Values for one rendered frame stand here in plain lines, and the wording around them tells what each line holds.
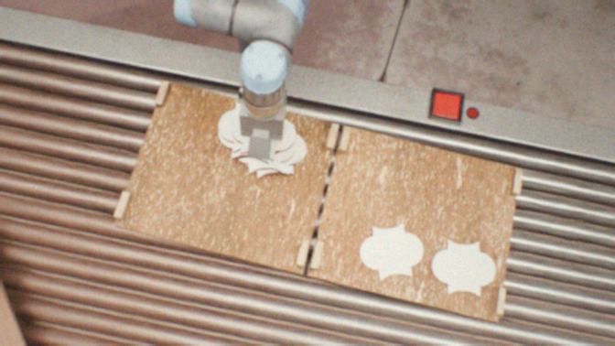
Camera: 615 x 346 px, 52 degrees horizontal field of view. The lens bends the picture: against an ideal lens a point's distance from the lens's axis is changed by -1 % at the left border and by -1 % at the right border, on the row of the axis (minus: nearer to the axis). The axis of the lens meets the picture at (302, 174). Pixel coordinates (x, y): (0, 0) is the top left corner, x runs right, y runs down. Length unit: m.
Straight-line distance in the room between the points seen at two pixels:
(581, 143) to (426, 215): 0.43
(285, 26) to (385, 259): 0.54
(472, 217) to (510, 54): 1.43
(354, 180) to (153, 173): 0.44
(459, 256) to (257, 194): 0.45
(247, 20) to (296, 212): 0.45
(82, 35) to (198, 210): 0.52
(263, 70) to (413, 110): 0.56
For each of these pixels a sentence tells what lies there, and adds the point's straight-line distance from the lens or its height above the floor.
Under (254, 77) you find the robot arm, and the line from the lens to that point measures 1.03.
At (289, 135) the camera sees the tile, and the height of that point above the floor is 1.03.
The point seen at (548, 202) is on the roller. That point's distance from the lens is 1.52.
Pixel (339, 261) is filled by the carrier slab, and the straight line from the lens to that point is 1.34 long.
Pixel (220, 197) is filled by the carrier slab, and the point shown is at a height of 0.94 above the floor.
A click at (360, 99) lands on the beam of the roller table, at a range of 1.49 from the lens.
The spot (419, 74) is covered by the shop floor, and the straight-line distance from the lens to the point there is 2.60.
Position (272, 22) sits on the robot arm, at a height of 1.31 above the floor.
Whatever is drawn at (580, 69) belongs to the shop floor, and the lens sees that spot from 2.86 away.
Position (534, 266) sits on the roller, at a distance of 1.47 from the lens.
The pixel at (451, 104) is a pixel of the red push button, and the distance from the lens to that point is 1.51.
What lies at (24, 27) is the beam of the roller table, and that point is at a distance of 1.65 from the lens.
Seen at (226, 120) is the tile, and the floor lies 1.01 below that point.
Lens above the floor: 2.25
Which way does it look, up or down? 71 degrees down
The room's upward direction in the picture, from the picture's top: 11 degrees clockwise
